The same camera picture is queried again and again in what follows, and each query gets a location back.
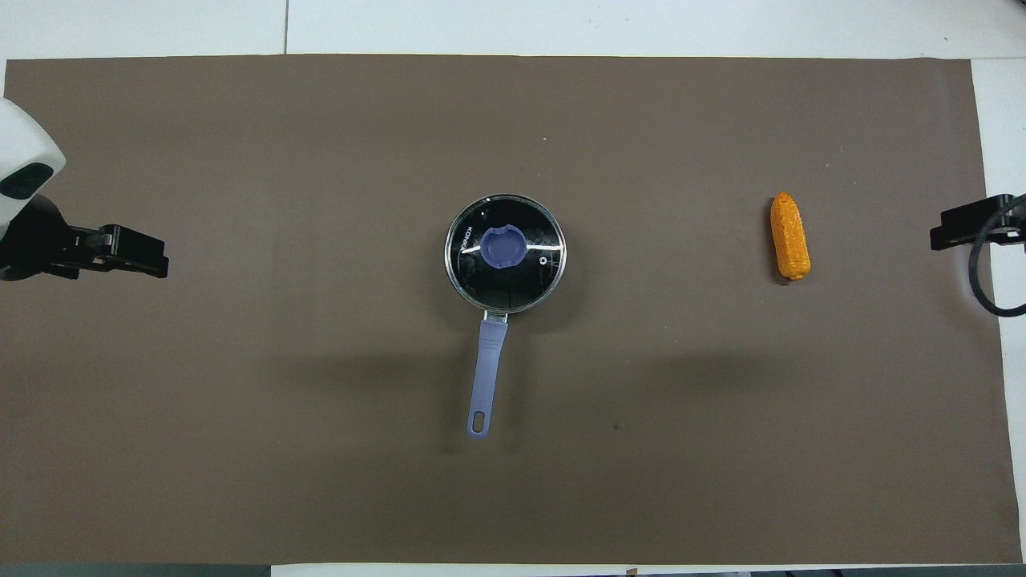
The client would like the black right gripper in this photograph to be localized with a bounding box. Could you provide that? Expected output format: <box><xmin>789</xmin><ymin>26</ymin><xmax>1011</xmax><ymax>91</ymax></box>
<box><xmin>929</xmin><ymin>193</ymin><xmax>1026</xmax><ymax>252</ymax></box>

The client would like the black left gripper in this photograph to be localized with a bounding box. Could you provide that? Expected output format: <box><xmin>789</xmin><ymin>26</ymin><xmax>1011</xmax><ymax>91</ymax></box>
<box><xmin>0</xmin><ymin>196</ymin><xmax>170</xmax><ymax>282</ymax></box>

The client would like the orange corn cob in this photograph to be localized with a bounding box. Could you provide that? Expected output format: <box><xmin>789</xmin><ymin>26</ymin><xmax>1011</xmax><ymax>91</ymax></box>
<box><xmin>769</xmin><ymin>192</ymin><xmax>811</xmax><ymax>282</ymax></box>

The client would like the glass lid with purple knob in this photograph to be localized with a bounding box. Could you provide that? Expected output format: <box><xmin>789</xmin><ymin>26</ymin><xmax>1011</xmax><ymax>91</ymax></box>
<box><xmin>446</xmin><ymin>196</ymin><xmax>566</xmax><ymax>313</ymax></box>

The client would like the brown table mat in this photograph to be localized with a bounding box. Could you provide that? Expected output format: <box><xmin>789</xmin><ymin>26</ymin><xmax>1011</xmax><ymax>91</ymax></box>
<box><xmin>0</xmin><ymin>54</ymin><xmax>1024</xmax><ymax>567</ymax></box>

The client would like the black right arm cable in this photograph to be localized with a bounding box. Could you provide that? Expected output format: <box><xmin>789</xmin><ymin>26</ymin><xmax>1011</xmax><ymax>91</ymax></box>
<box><xmin>968</xmin><ymin>195</ymin><xmax>1026</xmax><ymax>318</ymax></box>

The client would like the dark pot with purple handle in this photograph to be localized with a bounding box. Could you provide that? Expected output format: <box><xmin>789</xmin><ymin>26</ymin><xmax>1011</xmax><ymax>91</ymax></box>
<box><xmin>443</xmin><ymin>193</ymin><xmax>568</xmax><ymax>439</ymax></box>

